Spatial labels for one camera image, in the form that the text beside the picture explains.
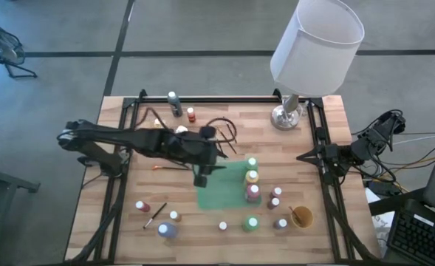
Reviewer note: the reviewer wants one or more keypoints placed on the large black paint bottle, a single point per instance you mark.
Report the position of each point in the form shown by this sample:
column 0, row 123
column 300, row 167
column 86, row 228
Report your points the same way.
column 175, row 107

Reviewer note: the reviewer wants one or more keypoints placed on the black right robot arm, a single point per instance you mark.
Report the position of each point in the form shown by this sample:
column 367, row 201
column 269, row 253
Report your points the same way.
column 368, row 142

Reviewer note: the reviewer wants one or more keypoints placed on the large light green paint bottle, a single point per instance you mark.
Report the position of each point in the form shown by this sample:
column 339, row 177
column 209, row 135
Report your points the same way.
column 252, row 162

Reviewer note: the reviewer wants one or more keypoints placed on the white shade table lamp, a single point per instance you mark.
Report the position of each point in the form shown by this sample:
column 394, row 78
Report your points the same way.
column 313, row 55

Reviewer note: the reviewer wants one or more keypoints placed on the large red paint bottle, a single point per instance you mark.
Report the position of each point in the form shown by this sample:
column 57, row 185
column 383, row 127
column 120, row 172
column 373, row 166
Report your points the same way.
column 253, row 194

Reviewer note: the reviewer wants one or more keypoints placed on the large spring green paint bottle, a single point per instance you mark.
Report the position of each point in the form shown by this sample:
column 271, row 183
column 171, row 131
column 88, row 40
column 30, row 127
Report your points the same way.
column 252, row 222

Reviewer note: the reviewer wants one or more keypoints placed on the black keyboard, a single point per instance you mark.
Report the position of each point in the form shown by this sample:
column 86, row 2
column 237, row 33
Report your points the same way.
column 420, row 240

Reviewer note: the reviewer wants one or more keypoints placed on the large white paint bottle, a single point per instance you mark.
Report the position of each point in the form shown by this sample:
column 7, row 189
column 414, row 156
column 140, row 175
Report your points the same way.
column 181, row 129

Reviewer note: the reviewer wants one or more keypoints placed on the large blue paint bottle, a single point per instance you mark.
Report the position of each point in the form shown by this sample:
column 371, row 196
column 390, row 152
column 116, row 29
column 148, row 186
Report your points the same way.
column 167, row 231

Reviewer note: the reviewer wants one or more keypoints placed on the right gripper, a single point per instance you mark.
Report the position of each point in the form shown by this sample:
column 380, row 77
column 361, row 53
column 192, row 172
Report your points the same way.
column 329, row 157

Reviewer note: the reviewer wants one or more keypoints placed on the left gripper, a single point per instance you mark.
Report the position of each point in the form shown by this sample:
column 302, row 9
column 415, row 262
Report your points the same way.
column 206, row 151

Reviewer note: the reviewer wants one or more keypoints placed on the black aluminium table frame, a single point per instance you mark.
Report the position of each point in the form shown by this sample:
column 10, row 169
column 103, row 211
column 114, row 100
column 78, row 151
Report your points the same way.
column 221, row 99

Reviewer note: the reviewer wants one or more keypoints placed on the small magenta paint bottle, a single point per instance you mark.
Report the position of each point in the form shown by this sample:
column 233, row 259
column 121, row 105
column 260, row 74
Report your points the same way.
column 275, row 202

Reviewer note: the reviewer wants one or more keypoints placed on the black power strip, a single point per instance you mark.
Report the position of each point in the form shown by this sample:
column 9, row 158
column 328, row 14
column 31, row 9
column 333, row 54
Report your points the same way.
column 385, row 187

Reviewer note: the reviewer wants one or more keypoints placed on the teal translucent plastic bin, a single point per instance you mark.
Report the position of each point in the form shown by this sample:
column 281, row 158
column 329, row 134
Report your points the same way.
column 224, row 196

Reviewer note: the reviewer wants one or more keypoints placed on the small purple paint bottle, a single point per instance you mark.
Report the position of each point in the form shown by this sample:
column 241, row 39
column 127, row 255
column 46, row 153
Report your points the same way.
column 281, row 223

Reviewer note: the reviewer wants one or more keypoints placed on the small pink paint bottle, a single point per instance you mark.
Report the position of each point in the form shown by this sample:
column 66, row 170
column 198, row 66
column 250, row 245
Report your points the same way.
column 277, row 191

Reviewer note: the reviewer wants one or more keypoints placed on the small yellow paint bottle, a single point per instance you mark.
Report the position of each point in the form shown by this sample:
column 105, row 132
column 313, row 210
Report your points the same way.
column 174, row 215

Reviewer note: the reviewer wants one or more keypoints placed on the white paper sheet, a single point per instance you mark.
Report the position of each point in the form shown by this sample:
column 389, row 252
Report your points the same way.
column 381, row 221

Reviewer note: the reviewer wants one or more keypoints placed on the small red paint bottle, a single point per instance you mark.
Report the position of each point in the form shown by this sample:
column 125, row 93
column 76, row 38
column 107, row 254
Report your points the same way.
column 143, row 207
column 191, row 117

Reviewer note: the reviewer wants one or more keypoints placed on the black desk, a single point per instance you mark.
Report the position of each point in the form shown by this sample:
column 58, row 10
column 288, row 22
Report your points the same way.
column 394, row 201

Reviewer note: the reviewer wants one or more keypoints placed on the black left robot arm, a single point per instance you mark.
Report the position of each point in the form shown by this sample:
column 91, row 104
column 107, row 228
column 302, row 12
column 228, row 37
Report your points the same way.
column 128, row 138

